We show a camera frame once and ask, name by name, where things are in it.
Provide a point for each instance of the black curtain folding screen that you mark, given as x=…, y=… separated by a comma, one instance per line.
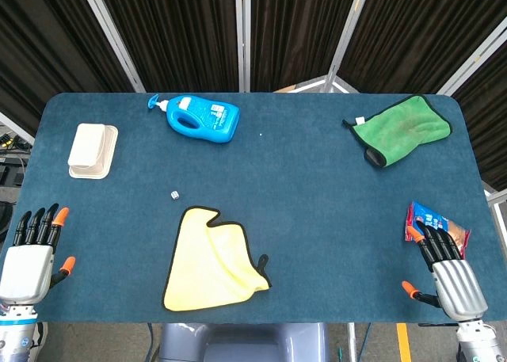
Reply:
x=253, y=33

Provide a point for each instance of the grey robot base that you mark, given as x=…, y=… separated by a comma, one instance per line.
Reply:
x=245, y=343

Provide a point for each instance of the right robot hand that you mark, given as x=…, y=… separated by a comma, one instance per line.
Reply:
x=455, y=283

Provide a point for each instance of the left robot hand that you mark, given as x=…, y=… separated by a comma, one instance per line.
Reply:
x=25, y=265

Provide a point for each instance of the yellow microfiber cloth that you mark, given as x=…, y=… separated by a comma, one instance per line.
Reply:
x=214, y=263

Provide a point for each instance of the beige soap on tray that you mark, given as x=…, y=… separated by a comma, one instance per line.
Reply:
x=93, y=151

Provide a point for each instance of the blue pump detergent bottle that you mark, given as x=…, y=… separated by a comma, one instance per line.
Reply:
x=202, y=117

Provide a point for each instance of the small white die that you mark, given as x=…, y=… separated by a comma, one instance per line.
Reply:
x=175, y=195

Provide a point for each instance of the green microfiber cloth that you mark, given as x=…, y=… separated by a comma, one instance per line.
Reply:
x=400, y=130

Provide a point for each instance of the blue felt table mat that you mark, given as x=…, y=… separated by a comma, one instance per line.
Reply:
x=253, y=203

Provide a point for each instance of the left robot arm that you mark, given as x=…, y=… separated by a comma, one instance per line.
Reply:
x=16, y=334

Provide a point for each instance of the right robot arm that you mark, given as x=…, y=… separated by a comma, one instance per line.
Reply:
x=477, y=340

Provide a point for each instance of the red blue snack packet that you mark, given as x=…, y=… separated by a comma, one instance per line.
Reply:
x=439, y=226

